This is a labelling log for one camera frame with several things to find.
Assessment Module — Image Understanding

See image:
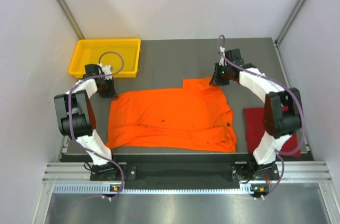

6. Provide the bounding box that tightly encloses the folded red t-shirt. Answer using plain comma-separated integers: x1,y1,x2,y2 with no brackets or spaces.
243,106,301,158

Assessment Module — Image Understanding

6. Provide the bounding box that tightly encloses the aluminium corner post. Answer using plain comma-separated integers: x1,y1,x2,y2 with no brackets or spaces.
56,0,85,40
274,0,307,47

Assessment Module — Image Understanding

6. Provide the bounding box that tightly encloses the right aluminium corner post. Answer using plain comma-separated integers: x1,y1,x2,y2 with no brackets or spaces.
274,0,307,47

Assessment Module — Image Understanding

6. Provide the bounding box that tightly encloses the orange t-shirt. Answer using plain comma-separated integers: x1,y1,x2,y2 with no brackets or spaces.
106,77,237,153

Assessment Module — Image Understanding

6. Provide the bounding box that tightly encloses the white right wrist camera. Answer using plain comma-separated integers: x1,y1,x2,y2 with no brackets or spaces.
218,46,228,66

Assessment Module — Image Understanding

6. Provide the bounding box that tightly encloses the yellow plastic bin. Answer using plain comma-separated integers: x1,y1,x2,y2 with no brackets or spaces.
69,39,141,79

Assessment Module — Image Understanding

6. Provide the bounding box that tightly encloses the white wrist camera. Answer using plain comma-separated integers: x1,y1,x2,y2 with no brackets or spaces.
218,46,228,66
98,63,113,80

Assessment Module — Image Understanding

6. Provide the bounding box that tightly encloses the aluminium frame rail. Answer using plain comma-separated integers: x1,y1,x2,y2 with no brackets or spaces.
42,161,332,196

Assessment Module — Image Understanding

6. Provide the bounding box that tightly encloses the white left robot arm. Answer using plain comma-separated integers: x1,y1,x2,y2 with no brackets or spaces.
54,63,121,180

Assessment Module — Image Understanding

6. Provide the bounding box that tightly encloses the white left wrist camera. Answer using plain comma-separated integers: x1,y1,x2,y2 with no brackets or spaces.
98,63,113,80

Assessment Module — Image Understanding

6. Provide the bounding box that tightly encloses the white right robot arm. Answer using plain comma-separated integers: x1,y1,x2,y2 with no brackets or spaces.
209,47,304,179

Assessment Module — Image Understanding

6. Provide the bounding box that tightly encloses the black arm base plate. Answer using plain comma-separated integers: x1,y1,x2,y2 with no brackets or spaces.
60,153,281,182

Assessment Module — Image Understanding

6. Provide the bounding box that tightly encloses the left aluminium corner post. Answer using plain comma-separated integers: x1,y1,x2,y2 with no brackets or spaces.
56,0,85,40

